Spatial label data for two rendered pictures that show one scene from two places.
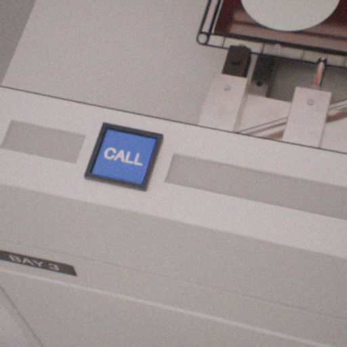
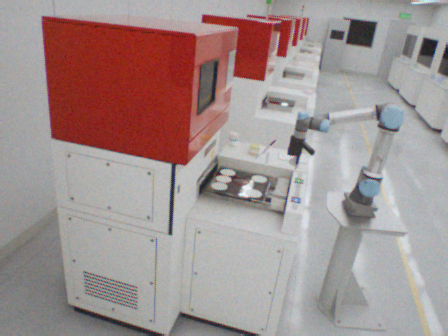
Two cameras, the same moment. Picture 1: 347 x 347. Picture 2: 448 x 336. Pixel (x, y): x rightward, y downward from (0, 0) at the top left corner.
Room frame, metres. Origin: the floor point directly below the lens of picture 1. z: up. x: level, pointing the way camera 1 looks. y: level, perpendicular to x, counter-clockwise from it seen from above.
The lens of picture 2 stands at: (1.19, 1.73, 1.94)
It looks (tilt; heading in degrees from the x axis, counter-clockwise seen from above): 24 degrees down; 258
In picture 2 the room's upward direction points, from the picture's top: 6 degrees clockwise
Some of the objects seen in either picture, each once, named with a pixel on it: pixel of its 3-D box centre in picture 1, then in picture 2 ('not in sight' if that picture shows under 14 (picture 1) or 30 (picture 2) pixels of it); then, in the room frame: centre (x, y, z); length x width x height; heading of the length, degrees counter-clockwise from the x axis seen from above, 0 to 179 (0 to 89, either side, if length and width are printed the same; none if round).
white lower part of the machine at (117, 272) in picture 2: not in sight; (144, 241); (1.23, -0.34, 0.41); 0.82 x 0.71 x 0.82; 66
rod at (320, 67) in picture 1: (317, 78); not in sight; (0.47, -0.15, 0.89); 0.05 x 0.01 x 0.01; 156
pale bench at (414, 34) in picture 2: not in sight; (415, 59); (-7.04, -9.01, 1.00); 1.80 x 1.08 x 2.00; 66
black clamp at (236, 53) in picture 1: (236, 65); not in sight; (0.50, -0.08, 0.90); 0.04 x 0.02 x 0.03; 156
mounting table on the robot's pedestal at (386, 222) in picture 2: not in sight; (358, 218); (-0.14, -0.08, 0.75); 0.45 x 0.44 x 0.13; 169
